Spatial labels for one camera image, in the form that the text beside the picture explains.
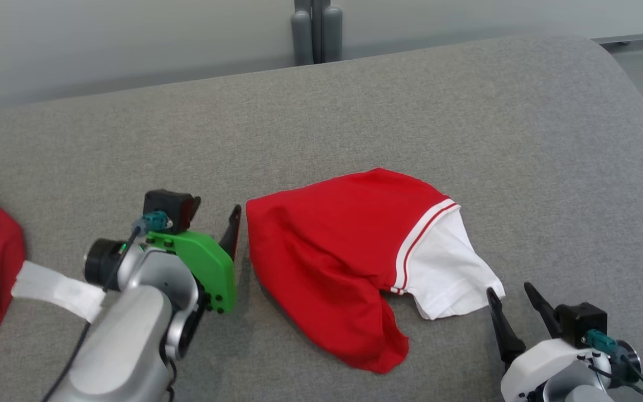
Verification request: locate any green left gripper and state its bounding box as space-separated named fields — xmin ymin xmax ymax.
xmin=143 ymin=204 xmax=242 ymax=314

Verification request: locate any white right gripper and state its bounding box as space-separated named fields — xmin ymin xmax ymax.
xmin=486 ymin=282 xmax=615 ymax=402

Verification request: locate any red and white t-shirt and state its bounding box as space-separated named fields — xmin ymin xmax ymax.
xmin=245 ymin=167 xmax=506 ymax=375

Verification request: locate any grey metal stand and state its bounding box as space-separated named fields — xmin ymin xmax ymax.
xmin=290 ymin=0 xmax=344 ymax=66

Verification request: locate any right black cable teal plug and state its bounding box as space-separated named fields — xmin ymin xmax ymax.
xmin=584 ymin=329 xmax=643 ymax=402

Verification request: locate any black cable teal plug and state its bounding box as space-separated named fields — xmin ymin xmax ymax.
xmin=584 ymin=329 xmax=643 ymax=402
xmin=40 ymin=211 xmax=172 ymax=402

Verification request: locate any left black cable teal plug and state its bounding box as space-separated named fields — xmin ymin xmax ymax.
xmin=40 ymin=211 xmax=172 ymax=402

